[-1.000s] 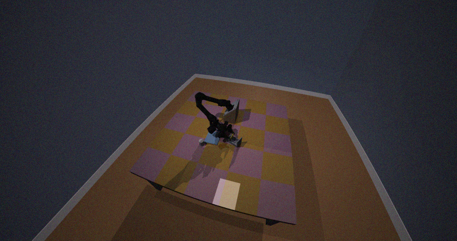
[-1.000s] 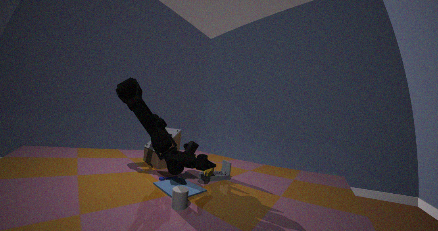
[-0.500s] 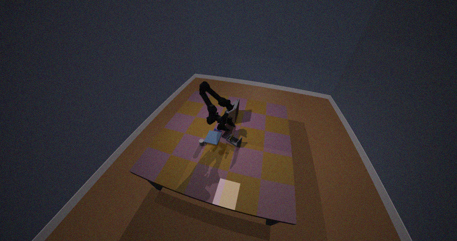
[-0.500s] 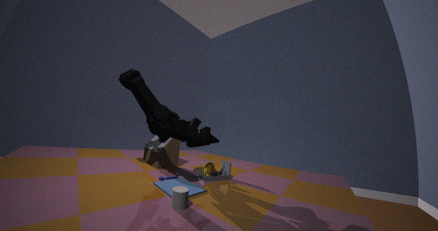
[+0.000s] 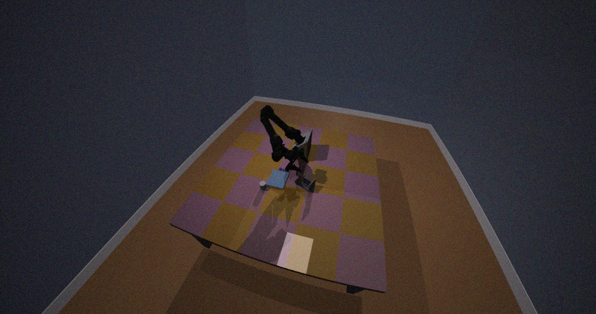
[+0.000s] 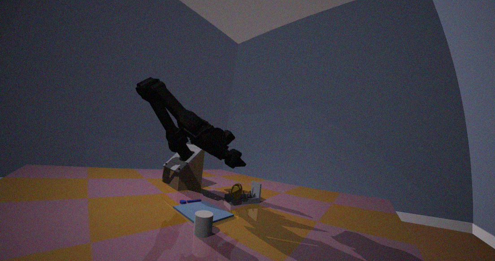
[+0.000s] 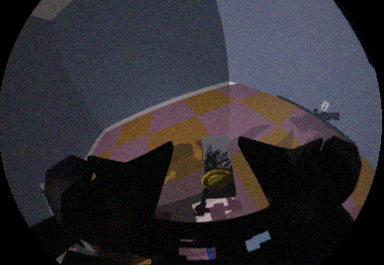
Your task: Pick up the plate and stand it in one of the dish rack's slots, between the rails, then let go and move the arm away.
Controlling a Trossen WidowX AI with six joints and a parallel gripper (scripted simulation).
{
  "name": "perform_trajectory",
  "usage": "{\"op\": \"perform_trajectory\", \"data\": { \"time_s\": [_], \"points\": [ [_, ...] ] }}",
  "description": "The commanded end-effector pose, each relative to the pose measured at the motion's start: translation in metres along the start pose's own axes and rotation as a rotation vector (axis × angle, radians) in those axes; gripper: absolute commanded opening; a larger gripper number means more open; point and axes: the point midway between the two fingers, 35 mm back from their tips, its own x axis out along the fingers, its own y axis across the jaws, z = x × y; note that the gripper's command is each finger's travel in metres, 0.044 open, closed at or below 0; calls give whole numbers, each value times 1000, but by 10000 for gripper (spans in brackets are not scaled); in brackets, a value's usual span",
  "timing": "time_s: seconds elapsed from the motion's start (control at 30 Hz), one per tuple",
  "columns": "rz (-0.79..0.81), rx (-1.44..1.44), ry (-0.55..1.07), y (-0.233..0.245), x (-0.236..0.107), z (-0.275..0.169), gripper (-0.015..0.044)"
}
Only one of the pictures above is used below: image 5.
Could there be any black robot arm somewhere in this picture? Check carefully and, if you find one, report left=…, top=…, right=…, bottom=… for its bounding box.
left=260, top=105, right=305, bottom=162

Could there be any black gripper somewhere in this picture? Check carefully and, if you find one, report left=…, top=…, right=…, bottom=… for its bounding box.
left=284, top=148, right=308, bottom=172

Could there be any dark grey dish rack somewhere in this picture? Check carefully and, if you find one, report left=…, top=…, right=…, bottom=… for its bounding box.
left=295, top=176, right=316, bottom=192

